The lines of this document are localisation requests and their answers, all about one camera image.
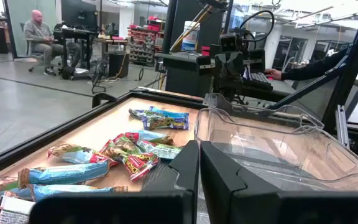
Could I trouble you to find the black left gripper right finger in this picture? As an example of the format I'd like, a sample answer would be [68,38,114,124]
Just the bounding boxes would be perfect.
[200,140,358,224]

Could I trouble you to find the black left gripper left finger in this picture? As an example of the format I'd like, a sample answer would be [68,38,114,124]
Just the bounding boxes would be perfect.
[29,139,200,224]

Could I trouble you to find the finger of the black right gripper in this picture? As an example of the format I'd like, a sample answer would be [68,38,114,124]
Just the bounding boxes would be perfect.
[196,55,215,77]
[247,49,266,74]

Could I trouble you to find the red green snack bag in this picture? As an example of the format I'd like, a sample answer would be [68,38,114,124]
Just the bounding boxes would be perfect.
[124,152,161,183]

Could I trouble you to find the green white granola bar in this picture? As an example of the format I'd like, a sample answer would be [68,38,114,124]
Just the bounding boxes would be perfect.
[136,139,183,161]

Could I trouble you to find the blue red granola bar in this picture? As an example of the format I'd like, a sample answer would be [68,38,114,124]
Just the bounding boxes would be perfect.
[124,130,174,146]

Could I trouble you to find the red green granola bar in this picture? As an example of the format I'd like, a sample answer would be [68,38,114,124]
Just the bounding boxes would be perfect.
[99,133,143,165]

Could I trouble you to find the black backlit keyboard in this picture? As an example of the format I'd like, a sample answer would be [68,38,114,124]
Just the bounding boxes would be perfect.
[242,71,275,91]

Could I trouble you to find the person's hand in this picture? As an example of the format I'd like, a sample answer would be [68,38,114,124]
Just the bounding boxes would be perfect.
[264,68,283,81]

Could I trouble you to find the blue white canister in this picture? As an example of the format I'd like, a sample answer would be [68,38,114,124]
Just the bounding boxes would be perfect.
[181,21,201,52]

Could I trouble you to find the dark panel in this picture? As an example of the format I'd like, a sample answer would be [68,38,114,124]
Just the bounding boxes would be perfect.
[163,0,234,55]

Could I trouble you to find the person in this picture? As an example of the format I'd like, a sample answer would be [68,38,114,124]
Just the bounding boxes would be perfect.
[22,9,67,77]
[264,0,358,82]

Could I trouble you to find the shelf with red bins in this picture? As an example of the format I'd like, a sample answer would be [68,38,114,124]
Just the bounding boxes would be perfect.
[127,17,166,67]

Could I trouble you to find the black waste bin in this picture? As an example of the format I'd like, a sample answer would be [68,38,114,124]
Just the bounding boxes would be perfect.
[108,51,130,78]

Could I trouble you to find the wooden desk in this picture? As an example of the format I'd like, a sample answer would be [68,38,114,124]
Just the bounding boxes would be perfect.
[93,36,129,78]

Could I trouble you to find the silver metal bar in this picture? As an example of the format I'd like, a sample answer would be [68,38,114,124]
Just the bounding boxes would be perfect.
[335,104,351,150]

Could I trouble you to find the black office desk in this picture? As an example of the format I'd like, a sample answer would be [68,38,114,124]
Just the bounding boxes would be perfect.
[53,27,101,71]

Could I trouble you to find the black monitor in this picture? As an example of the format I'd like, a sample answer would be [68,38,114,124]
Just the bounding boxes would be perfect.
[61,0,98,31]

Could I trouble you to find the office chair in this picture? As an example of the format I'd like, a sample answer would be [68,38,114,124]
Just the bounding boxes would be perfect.
[19,22,63,75]

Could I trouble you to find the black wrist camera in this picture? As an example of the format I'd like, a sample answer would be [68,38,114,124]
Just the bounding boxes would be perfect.
[218,32,239,54]

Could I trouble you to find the grey metal bracket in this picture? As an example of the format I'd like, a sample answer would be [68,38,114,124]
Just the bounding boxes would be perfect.
[203,92,229,110]

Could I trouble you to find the black rig frame beam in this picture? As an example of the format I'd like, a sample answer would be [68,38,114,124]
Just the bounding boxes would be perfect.
[267,0,358,134]

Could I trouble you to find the black aluminium table frame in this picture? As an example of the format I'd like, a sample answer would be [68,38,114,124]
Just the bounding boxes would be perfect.
[0,86,206,179]

